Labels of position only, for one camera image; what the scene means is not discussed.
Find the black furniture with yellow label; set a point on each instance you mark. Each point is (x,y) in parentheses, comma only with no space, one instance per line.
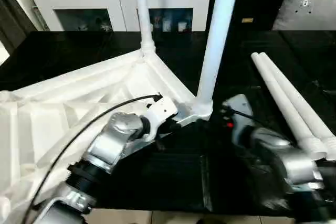
(252,1)

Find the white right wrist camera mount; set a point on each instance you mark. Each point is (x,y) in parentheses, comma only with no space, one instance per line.
(240,106)

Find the grey curtain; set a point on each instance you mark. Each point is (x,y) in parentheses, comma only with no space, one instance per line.
(13,19)

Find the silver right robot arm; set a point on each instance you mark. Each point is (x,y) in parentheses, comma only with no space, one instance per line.
(283,155)

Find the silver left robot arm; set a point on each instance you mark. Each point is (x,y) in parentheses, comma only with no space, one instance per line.
(110,140)

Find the white plastic table leg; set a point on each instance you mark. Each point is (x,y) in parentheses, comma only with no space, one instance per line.
(283,100)
(218,45)
(144,14)
(304,98)

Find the grey cushion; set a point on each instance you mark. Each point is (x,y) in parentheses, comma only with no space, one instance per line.
(307,6)

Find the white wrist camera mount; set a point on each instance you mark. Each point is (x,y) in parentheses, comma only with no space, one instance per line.
(240,106)
(160,111)

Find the white plastic table top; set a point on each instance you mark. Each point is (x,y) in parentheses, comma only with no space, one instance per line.
(52,119)

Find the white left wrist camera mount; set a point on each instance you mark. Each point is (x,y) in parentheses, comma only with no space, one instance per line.
(160,111)

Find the black work mat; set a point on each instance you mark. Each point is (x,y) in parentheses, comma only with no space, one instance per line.
(65,51)

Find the white glass-door cabinet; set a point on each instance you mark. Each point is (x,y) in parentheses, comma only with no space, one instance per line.
(92,1)

